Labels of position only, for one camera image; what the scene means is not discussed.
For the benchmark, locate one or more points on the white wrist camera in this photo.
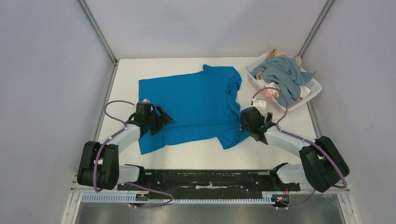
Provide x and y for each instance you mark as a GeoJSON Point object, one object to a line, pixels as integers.
{"type": "Point", "coordinates": [145, 101]}
{"type": "Point", "coordinates": [260, 105]}

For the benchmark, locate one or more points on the white cable duct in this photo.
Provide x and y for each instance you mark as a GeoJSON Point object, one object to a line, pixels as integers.
{"type": "Point", "coordinates": [135, 198]}

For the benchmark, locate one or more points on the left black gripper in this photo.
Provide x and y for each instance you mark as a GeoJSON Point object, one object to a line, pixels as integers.
{"type": "Point", "coordinates": [162, 120]}

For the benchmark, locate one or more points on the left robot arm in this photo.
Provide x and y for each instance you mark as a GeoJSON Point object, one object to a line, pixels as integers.
{"type": "Point", "coordinates": [99, 165]}

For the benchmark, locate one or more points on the beige t-shirt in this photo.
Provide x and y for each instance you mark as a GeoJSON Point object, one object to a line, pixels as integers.
{"type": "Point", "coordinates": [277, 53]}

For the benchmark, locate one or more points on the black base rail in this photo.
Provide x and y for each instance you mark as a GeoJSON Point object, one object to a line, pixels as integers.
{"type": "Point", "coordinates": [213, 184]}

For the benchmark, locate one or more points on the aluminium frame right post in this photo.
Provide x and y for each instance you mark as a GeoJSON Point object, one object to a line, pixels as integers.
{"type": "Point", "coordinates": [316, 26]}

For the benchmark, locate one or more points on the white laundry basket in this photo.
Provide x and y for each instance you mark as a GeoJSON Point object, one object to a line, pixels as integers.
{"type": "Point", "coordinates": [313, 85]}

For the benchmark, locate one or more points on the blue t-shirt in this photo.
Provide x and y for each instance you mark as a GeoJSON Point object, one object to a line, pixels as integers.
{"type": "Point", "coordinates": [202, 105]}

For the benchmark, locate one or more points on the aluminium frame left post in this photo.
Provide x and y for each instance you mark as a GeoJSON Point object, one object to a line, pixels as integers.
{"type": "Point", "coordinates": [113, 59]}

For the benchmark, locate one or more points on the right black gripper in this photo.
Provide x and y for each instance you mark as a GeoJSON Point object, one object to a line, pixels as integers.
{"type": "Point", "coordinates": [247, 122]}

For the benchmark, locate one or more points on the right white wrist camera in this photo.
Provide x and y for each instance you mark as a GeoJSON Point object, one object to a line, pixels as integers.
{"type": "Point", "coordinates": [260, 105]}

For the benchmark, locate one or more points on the white t-shirt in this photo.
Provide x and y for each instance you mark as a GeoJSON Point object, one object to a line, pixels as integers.
{"type": "Point", "coordinates": [272, 84]}

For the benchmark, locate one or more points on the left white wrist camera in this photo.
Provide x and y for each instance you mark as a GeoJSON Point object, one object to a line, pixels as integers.
{"type": "Point", "coordinates": [145, 101]}

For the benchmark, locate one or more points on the aluminium frame post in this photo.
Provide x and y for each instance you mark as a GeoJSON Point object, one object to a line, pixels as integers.
{"type": "Point", "coordinates": [113, 59]}
{"type": "Point", "coordinates": [316, 26]}

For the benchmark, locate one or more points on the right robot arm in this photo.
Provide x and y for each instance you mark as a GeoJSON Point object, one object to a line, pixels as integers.
{"type": "Point", "coordinates": [321, 166]}

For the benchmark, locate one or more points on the pink t-shirt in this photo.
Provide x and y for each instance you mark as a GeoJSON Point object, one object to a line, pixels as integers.
{"type": "Point", "coordinates": [274, 93]}

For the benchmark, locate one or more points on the grey-blue t-shirt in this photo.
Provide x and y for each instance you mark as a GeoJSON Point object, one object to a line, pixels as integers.
{"type": "Point", "coordinates": [285, 72]}

